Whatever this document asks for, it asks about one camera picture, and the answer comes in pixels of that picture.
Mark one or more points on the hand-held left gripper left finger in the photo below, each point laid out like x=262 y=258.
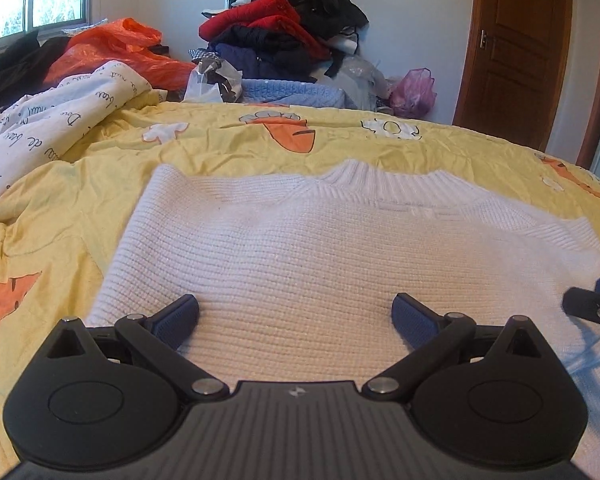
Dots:
x=180 y=316

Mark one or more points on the orange plastic bag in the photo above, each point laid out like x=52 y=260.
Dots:
x=110 y=52

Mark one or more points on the white knit sweater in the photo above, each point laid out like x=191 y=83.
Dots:
x=300 y=250

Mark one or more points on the navy blue jacket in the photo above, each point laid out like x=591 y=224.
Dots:
x=260 y=52

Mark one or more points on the light blue knit cloth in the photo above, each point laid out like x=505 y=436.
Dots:
x=295 y=92

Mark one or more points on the clear bag with dark contents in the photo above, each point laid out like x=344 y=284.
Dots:
x=212 y=80

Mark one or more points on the yellow carrot print bed sheet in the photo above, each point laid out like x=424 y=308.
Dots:
x=105 y=160

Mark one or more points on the black clothes heap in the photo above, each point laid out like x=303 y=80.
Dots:
x=15 y=65

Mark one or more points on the white script print quilt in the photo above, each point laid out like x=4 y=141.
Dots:
x=55 y=120

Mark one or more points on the crumpled clear plastic bag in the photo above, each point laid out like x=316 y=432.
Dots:
x=360 y=77

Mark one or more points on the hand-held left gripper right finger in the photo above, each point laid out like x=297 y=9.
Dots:
x=411 y=317

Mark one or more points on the pink plastic bag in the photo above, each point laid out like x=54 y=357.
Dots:
x=414 y=92

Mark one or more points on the brown wooden door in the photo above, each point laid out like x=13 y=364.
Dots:
x=520 y=50

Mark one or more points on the red garment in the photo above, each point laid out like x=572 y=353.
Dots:
x=265 y=20

